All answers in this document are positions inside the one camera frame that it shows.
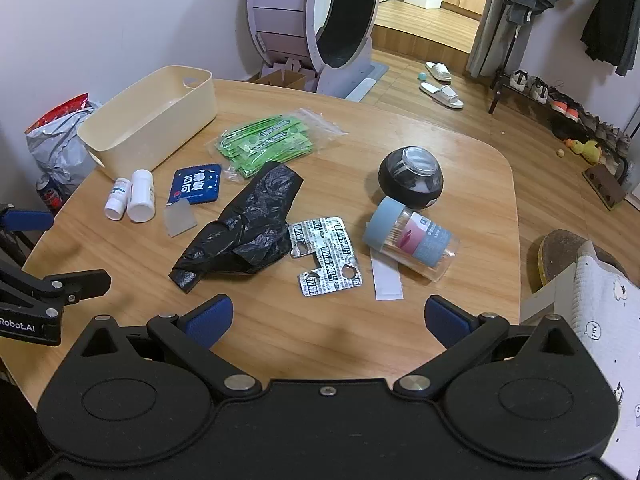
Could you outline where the white pill bottle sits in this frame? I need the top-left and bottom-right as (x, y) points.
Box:
(126, 168), (155, 223)

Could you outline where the yellow duck toy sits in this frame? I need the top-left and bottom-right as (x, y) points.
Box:
(564, 138), (602, 165)

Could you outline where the hanging black garment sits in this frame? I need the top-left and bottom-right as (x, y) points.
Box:
(580, 0), (640, 77)

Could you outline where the soda can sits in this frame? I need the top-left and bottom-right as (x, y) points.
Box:
(35, 173), (65, 214)

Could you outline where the purple cat wheel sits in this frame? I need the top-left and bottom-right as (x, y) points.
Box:
(246, 0), (389, 101)

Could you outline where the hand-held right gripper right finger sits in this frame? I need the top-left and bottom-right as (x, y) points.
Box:
(393, 294), (582, 402)

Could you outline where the black plastic bag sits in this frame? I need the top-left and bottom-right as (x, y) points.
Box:
(168, 160), (305, 295)

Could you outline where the bag of green sachets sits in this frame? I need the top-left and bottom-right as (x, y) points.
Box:
(206, 107), (349, 181)

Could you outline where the white slipper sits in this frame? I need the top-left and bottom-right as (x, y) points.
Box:
(418, 82), (465, 110)
(424, 61), (453, 83)

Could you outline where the grey curtain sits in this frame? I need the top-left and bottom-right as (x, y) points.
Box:
(467, 0), (526, 79)

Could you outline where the clear jar with blue lid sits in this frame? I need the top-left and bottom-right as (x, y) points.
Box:
(362, 195), (460, 281)

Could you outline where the orange-soled shoe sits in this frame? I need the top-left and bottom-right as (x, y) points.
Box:
(548, 87), (581, 121)

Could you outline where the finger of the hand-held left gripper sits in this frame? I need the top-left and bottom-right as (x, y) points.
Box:
(0, 203), (55, 231)
(0, 260), (112, 312)

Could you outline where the grey translucent card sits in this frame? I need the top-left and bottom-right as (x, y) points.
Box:
(164, 198), (196, 239)

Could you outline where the white printed blanket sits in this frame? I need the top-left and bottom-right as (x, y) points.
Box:
(569, 240), (640, 477)

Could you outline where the round scratcher pad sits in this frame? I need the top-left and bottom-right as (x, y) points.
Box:
(537, 228), (627, 294)

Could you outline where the silver blister pack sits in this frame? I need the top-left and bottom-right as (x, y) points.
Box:
(288, 215), (354, 260)
(297, 254), (362, 298)

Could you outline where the black shoe rack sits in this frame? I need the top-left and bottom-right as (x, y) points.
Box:
(487, 67), (634, 197)

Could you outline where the cardboard box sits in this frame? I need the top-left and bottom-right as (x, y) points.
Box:
(248, 68), (307, 92)

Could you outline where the white paper strip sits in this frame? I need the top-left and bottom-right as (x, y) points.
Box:
(370, 255), (405, 302)

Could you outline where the cream plastic container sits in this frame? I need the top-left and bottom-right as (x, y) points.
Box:
(76, 64), (219, 181)

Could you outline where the red and grey plastic bag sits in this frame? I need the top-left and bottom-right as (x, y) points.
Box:
(25, 92), (104, 201)

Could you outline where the dark blue packet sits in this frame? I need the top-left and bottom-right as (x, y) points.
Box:
(165, 163), (223, 206)

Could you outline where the black gyro ball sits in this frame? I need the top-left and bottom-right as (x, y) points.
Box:
(377, 145), (445, 210)

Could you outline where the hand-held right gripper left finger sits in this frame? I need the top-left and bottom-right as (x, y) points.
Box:
(80, 294), (263, 403)

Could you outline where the small blue-label pill bottle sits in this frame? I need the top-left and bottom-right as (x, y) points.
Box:
(103, 177), (132, 221)

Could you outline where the brown cat scratcher box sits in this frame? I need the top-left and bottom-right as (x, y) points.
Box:
(581, 163), (626, 211)

